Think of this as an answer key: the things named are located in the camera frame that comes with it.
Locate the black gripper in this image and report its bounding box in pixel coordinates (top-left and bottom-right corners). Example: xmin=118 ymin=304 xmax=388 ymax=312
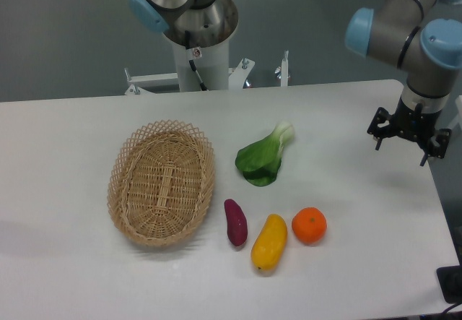
xmin=367 ymin=98 xmax=452 ymax=166

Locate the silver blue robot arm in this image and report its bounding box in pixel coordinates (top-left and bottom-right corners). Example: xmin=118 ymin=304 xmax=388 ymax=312
xmin=344 ymin=0 xmax=461 ymax=165

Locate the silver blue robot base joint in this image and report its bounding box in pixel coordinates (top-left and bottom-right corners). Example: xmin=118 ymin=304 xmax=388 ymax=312
xmin=128 ymin=0 xmax=238 ymax=48

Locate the orange fruit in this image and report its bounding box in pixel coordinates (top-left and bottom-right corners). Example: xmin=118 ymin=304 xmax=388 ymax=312
xmin=292 ymin=207 xmax=328 ymax=245

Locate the black device at table edge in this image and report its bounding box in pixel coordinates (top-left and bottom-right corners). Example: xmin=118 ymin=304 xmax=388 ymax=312
xmin=436 ymin=266 xmax=461 ymax=303

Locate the green bok choy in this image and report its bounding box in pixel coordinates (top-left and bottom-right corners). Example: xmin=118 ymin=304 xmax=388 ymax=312
xmin=235 ymin=121 xmax=295 ymax=187

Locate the yellow mango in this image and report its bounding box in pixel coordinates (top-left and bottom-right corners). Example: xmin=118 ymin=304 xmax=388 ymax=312
xmin=250 ymin=214 xmax=288 ymax=271

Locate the purple sweet potato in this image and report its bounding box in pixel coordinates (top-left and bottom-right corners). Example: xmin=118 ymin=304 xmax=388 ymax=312
xmin=224 ymin=199 xmax=248 ymax=247

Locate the oval woven wicker basket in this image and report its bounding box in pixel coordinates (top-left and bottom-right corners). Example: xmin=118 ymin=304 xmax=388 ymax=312
xmin=108 ymin=120 xmax=215 ymax=248

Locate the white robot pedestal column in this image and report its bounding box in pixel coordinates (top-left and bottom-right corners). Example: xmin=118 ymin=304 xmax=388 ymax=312
xmin=172 ymin=0 xmax=239 ymax=92

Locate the black cable on pedestal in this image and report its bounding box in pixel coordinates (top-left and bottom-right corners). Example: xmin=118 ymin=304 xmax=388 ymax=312
xmin=184 ymin=30 xmax=210 ymax=92

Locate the white metal base frame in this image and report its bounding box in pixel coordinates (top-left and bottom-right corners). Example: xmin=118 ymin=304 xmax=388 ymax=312
xmin=124 ymin=50 xmax=291 ymax=95

